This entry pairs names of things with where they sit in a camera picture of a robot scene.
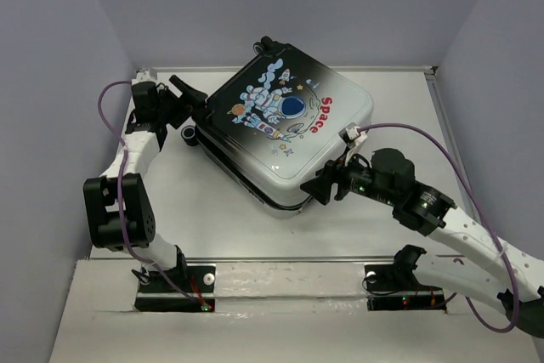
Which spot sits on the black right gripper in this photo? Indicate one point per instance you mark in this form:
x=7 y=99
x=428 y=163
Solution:
x=320 y=188

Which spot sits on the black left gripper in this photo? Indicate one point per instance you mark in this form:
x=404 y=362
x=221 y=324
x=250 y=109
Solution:
x=193 y=98

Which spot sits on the space astronaut kids suitcase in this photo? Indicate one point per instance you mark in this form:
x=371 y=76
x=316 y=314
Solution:
x=277 y=121

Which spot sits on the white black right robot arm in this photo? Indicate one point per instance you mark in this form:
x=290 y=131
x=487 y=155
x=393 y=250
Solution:
x=495 y=273

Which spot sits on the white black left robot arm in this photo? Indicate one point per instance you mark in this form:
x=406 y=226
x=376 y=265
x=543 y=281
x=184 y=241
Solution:
x=119 y=213

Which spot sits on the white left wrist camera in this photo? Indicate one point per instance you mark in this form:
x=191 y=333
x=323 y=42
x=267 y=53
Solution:
x=145 y=75

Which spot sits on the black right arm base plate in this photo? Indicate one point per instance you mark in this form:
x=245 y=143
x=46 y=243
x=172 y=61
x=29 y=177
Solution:
x=393 y=287

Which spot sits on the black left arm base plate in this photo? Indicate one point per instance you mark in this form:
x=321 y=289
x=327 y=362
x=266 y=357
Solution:
x=191 y=294

